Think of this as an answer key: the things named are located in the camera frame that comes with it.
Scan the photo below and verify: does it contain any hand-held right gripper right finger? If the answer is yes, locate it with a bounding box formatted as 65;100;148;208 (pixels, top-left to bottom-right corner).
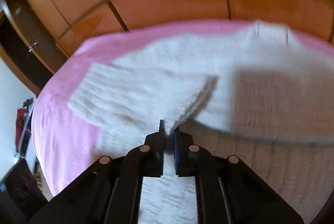
172;127;305;224

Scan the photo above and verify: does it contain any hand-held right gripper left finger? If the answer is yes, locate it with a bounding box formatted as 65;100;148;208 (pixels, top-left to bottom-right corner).
30;120;166;224

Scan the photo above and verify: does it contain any white knitted sweater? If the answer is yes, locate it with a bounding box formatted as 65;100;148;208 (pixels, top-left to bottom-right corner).
67;20;334;224

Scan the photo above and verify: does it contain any pink bedspread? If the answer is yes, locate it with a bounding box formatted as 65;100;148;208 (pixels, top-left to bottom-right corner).
31;19;334;200

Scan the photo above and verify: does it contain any red cloth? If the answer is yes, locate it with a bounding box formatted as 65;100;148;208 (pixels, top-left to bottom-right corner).
15;108;29;146

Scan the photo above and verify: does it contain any metal wardrobe door handle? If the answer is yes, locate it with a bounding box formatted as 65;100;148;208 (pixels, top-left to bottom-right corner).
26;41;39;59

